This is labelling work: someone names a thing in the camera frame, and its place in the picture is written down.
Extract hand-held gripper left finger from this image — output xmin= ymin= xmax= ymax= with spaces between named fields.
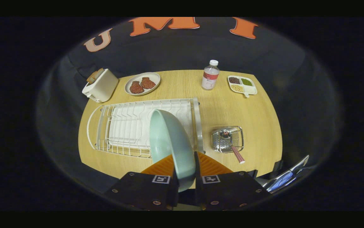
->
xmin=104 ymin=151 xmax=180 ymax=211

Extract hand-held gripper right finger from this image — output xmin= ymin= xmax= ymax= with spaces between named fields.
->
xmin=195 ymin=151 xmax=271 ymax=211

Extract metal wire basket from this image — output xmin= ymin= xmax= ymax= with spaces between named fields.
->
xmin=211 ymin=126 xmax=244 ymax=154

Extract light green plate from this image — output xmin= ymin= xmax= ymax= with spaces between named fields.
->
xmin=149 ymin=109 xmax=196 ymax=193

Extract spoon with red checkered handle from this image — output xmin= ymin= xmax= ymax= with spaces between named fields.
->
xmin=220 ymin=130 xmax=246 ymax=164

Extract white wire dish rack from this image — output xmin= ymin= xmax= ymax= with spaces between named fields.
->
xmin=87 ymin=98 xmax=204 ymax=159

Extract white oval plate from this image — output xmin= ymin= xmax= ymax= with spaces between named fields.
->
xmin=125 ymin=72 xmax=161 ymax=96

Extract white drip tray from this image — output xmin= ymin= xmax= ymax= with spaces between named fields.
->
xmin=108 ymin=103 xmax=193 ymax=149

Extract clear bottle with red label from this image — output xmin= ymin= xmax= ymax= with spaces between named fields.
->
xmin=201 ymin=60 xmax=220 ymax=91

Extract brown meat patty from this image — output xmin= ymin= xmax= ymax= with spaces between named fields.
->
xmin=141 ymin=77 xmax=156 ymax=89
xmin=130 ymin=81 xmax=144 ymax=94

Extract white divided tray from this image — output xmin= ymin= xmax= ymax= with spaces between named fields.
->
xmin=227 ymin=75 xmax=258 ymax=98

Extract white toaster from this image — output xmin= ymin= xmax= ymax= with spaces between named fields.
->
xmin=82 ymin=68 xmax=119 ymax=103

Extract toast slices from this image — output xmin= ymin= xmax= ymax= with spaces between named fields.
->
xmin=86 ymin=68 xmax=104 ymax=83

